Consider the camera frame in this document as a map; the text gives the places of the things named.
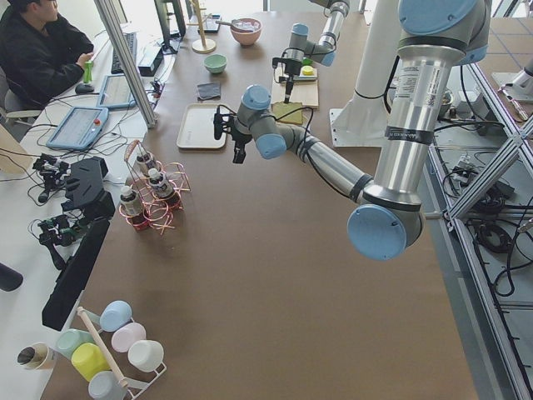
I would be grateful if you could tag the yellow-green plastic cup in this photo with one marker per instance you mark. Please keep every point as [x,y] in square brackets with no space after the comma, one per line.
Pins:
[88,360]

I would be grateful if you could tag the green ceramic bowl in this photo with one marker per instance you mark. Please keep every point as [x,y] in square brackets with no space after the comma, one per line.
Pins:
[215,63]

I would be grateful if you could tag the aluminium frame post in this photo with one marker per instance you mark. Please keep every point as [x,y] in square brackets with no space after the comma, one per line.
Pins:
[109,18]

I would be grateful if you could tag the blue teach pendant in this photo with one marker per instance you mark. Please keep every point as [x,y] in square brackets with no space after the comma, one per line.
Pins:
[79,129]
[115,93]

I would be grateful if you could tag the bread slice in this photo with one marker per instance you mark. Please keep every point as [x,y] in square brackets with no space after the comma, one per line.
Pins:
[289,113]

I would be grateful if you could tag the wooden stand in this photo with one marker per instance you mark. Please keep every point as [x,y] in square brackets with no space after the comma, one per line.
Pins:
[203,45]

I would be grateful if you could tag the pink bowl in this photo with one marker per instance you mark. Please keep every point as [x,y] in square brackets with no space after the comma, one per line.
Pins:
[246,31]

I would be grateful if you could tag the cream rabbit tray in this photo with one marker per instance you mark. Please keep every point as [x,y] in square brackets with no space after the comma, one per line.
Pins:
[197,128]

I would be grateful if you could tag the pink plastic cup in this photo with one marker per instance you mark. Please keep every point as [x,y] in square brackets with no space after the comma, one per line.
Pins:
[127,335]

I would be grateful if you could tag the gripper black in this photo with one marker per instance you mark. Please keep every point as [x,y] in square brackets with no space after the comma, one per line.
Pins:
[290,72]
[240,138]

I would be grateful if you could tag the white plastic cup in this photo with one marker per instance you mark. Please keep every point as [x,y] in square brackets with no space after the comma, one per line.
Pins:
[146,355]

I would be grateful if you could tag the mint plastic cup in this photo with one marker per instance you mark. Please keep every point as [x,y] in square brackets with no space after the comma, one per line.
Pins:
[70,340]

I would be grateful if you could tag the wooden cutting board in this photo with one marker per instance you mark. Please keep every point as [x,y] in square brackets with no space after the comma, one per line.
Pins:
[305,89]

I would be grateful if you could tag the seated person black jacket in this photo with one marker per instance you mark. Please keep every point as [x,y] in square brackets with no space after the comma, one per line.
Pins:
[42,53]

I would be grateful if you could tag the paper coffee cup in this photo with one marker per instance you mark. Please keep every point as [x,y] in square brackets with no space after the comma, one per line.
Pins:
[38,356]

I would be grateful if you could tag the dark tea bottle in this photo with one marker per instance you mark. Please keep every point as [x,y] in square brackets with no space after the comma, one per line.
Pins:
[132,206]

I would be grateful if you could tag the grey-blue plastic cup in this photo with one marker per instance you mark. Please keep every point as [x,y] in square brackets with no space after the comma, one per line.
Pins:
[104,386]

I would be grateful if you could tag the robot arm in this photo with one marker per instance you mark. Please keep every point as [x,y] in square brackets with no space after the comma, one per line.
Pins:
[410,50]
[322,51]

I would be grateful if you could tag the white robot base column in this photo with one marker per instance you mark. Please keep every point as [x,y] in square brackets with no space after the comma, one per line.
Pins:
[362,121]

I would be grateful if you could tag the lemon half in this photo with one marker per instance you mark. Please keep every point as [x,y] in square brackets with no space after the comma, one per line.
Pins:
[307,71]

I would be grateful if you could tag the light blue plastic cup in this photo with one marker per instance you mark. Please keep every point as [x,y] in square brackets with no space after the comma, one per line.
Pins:
[115,315]

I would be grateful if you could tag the copper wire bottle rack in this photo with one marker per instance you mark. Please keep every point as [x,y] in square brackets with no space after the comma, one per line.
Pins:
[158,214]

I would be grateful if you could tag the grey folded cloth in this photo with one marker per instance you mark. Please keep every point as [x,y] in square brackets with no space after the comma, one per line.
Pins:
[207,91]

